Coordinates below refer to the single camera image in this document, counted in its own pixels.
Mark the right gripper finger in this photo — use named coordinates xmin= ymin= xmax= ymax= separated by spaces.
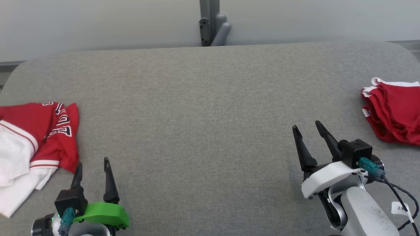
xmin=315 ymin=120 xmax=342 ymax=163
xmin=292 ymin=125 xmax=318 ymax=173

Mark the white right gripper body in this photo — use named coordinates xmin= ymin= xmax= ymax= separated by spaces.
xmin=301 ymin=160 xmax=362 ymax=200

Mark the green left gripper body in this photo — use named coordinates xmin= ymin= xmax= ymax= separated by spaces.
xmin=74 ymin=202 xmax=130 ymax=230

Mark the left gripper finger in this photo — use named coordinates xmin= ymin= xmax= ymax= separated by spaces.
xmin=70 ymin=163 xmax=83 ymax=190
xmin=103 ymin=157 xmax=120 ymax=204

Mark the red white lettered jersey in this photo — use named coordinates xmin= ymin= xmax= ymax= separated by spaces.
xmin=0 ymin=102 xmax=80 ymax=218

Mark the folded red garment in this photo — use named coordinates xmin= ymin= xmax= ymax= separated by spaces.
xmin=361 ymin=77 xmax=420 ymax=146

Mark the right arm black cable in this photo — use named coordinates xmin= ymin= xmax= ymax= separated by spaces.
xmin=359 ymin=157 xmax=420 ymax=236

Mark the white cable label tag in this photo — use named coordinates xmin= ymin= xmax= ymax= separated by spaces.
xmin=391 ymin=201 xmax=411 ymax=217

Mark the grey rounded post fitting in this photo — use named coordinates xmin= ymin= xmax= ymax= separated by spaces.
xmin=210 ymin=13 xmax=232 ymax=47

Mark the grey vertical metal post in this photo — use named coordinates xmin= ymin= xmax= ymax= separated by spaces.
xmin=199 ymin=0 xmax=220 ymax=47

